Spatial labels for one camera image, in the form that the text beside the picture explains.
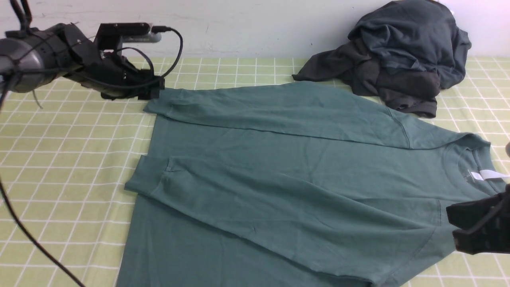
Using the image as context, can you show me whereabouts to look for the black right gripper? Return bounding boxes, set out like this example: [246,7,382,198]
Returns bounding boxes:
[446,184,510,256]

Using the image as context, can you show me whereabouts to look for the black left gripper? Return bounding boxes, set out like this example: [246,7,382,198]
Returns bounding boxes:
[64,24,166,100]

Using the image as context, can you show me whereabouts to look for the green long-sleeve shirt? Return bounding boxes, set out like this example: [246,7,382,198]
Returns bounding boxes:
[117,82,505,287]

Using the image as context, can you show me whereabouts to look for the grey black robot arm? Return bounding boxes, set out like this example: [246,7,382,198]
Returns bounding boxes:
[1,22,509,255]

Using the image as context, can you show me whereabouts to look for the white shirt neck label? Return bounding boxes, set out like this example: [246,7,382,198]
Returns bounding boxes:
[470,169,510,181]

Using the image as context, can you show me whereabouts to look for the dark charcoal crumpled garment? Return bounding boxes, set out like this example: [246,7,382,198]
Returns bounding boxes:
[293,39,440,118]

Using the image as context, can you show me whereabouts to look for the dark blue-grey crumpled garment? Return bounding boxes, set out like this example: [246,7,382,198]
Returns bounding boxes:
[348,0,472,89]

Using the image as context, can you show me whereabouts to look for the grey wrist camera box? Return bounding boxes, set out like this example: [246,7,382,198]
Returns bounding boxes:
[94,22,162,51]

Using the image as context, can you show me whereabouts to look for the black camera cable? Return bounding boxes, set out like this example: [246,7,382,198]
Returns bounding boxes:
[80,26,184,90]

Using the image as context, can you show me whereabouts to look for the black hanging robot cable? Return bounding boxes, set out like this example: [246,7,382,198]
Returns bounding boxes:
[0,179,86,287]

